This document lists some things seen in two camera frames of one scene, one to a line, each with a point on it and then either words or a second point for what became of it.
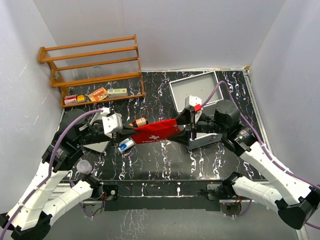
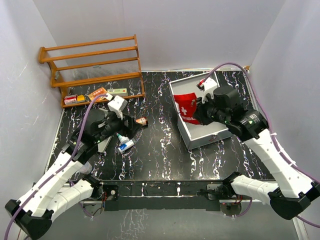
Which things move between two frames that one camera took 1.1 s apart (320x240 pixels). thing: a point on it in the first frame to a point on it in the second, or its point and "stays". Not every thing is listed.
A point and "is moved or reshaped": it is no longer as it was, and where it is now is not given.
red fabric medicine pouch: x=160 y=130 is moved or reshaped
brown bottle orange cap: x=139 y=121 stays
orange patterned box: x=100 y=94 stays
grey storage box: x=201 y=92 stays
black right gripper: x=184 y=118 to x=200 y=109
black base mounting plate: x=162 y=195 stays
